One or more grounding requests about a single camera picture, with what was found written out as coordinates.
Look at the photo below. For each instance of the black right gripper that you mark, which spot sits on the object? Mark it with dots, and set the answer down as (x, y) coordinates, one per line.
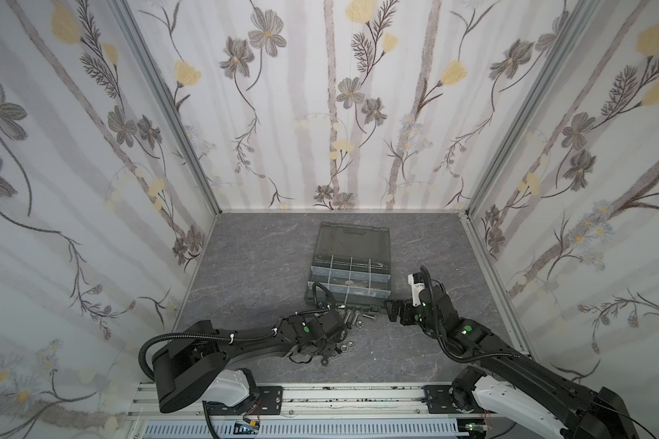
(405, 312)

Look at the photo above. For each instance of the clear plastic organizer box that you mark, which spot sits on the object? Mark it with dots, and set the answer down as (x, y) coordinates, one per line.
(354, 263)

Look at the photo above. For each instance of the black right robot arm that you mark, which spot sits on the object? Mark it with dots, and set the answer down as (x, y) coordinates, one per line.
(499, 379)

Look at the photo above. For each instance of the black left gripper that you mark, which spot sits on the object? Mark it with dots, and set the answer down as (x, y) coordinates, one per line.
(338, 325)

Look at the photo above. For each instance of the white slotted cable duct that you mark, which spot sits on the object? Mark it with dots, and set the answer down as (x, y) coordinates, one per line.
(376, 428)

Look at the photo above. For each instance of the silver bolt pile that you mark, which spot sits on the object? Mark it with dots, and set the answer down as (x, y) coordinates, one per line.
(355, 318)

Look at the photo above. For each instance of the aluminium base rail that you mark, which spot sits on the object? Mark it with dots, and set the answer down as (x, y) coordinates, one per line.
(335, 401)

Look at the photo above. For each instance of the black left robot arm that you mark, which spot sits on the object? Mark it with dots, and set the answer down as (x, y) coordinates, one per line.
(184, 365)

